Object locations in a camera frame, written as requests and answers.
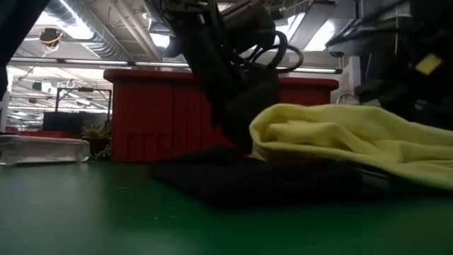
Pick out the yellow T-shirt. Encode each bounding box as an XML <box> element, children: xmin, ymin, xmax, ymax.
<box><xmin>249</xmin><ymin>103</ymin><xmax>453</xmax><ymax>192</ymax></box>

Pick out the black left camera cable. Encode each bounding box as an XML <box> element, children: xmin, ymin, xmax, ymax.
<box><xmin>247</xmin><ymin>30</ymin><xmax>304</xmax><ymax>74</ymax></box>

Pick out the yellow tag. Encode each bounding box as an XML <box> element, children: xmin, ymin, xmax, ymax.
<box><xmin>414</xmin><ymin>52</ymin><xmax>443</xmax><ymax>76</ymax></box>

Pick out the small potted succulent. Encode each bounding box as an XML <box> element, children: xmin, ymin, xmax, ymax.
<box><xmin>80</xmin><ymin>120</ymin><xmax>113</xmax><ymax>161</ymax></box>

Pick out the black garment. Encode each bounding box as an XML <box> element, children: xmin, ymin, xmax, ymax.
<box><xmin>150</xmin><ymin>147</ymin><xmax>401</xmax><ymax>210</ymax></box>

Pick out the wide silver ventilation duct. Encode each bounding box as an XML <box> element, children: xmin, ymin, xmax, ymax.
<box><xmin>42</xmin><ymin>0</ymin><xmax>132</xmax><ymax>62</ymax></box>

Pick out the red plastic laundry bin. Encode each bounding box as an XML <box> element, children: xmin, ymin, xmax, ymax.
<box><xmin>103</xmin><ymin>69</ymin><xmax>340</xmax><ymax>163</ymax></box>

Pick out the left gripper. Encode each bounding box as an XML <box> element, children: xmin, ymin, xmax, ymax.
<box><xmin>166</xmin><ymin>6</ymin><xmax>280</xmax><ymax>155</ymax></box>

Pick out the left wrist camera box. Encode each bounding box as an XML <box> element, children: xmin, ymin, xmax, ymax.
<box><xmin>219</xmin><ymin>0</ymin><xmax>277</xmax><ymax>54</ymax></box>

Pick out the clear box with orange label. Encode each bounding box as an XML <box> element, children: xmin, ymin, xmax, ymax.
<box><xmin>0</xmin><ymin>134</ymin><xmax>91</xmax><ymax>166</ymax></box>

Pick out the red background bin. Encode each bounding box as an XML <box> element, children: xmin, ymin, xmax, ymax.
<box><xmin>5</xmin><ymin>127</ymin><xmax>81</xmax><ymax>140</ymax></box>

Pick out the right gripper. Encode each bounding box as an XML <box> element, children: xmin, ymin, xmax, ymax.
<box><xmin>355</xmin><ymin>28</ymin><xmax>453</xmax><ymax>131</ymax></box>

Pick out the long ceiling light strip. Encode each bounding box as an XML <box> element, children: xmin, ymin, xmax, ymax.
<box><xmin>63</xmin><ymin>59</ymin><xmax>338</xmax><ymax>74</ymax></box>

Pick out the black background stand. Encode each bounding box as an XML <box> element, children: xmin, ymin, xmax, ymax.
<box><xmin>41</xmin><ymin>86</ymin><xmax>113</xmax><ymax>137</ymax></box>

